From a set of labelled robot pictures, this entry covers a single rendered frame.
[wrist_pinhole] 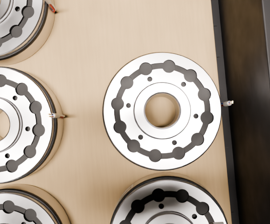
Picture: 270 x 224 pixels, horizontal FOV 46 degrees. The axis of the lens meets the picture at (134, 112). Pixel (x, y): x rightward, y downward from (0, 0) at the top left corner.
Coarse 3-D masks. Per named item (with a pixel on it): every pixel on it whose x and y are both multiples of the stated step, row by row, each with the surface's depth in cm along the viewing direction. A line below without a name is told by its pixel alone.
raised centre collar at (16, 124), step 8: (0, 104) 27; (8, 104) 27; (8, 112) 27; (16, 112) 27; (16, 120) 27; (16, 128) 27; (8, 136) 27; (16, 136) 27; (0, 144) 27; (8, 144) 27; (0, 152) 28
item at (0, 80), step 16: (0, 80) 28; (16, 80) 28; (32, 80) 28; (0, 96) 28; (16, 96) 28; (32, 96) 28; (32, 112) 28; (48, 112) 28; (32, 128) 28; (48, 128) 27; (16, 144) 28; (32, 144) 28; (48, 144) 27; (0, 160) 28; (16, 160) 28; (32, 160) 27; (0, 176) 27; (16, 176) 27
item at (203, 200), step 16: (144, 192) 27; (160, 192) 27; (176, 192) 27; (192, 192) 27; (128, 208) 27; (144, 208) 27; (160, 208) 27; (176, 208) 27; (192, 208) 27; (208, 208) 27
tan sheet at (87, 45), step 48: (96, 0) 31; (144, 0) 31; (192, 0) 31; (48, 48) 31; (96, 48) 31; (144, 48) 31; (192, 48) 31; (96, 96) 31; (96, 144) 30; (48, 192) 30; (96, 192) 30
